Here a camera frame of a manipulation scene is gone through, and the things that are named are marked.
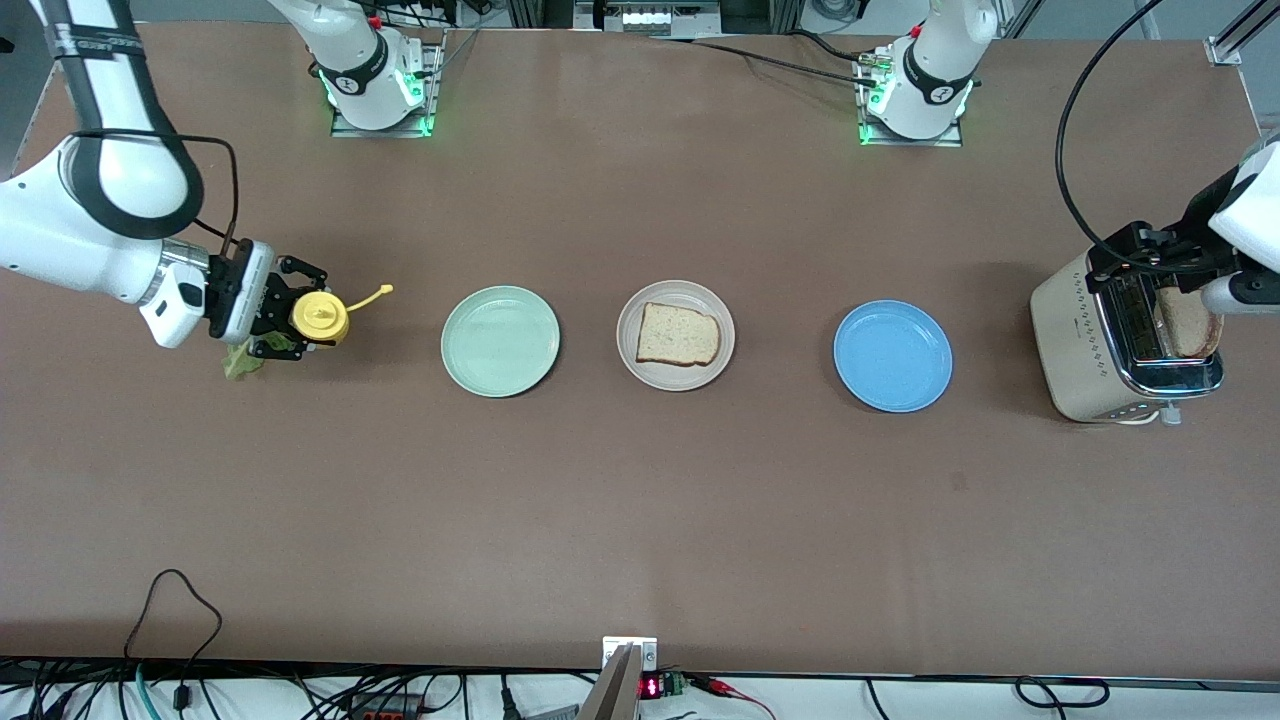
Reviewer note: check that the mint green plate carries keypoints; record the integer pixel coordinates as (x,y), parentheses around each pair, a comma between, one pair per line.
(500,342)

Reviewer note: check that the blue plate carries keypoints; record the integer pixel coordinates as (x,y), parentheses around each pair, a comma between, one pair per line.
(893,356)

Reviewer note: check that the beige plate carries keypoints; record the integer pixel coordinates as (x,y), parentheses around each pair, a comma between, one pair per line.
(680,290)

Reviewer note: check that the silver mounting bracket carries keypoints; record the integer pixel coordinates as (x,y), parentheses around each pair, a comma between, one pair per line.
(648,652)

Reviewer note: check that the small red display board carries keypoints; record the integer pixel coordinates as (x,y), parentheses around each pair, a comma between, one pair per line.
(652,687)

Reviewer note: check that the beige chrome toaster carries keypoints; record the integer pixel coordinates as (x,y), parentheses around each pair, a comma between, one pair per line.
(1070,340)

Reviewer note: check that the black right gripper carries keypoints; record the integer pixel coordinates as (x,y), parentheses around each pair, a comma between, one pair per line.
(268,301)

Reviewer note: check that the yellow squeeze mustard bottle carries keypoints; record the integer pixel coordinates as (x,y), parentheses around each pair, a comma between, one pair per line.
(318,318)

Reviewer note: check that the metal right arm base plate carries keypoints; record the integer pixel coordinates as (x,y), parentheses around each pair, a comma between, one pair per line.
(433,95)

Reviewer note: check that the toasted bread slice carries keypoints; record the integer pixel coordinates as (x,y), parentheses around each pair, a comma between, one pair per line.
(680,335)
(1190,325)

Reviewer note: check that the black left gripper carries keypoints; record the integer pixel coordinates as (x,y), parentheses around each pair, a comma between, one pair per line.
(1192,246)

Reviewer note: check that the metal box with light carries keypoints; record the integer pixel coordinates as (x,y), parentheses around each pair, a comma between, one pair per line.
(645,18)

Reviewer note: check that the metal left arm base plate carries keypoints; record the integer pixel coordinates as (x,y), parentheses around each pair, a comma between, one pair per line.
(920,142)

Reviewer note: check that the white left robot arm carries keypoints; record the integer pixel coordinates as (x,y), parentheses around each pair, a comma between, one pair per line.
(940,70)

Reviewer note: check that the grey aluminium bar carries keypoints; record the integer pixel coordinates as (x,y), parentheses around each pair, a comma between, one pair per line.
(612,695)

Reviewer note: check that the aluminium frame profile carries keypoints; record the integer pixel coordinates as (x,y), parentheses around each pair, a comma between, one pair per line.
(1225,50)

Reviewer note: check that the green lettuce leaf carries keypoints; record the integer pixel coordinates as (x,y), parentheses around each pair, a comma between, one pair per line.
(240,365)

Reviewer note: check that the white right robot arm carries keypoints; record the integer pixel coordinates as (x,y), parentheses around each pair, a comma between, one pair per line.
(60,250)

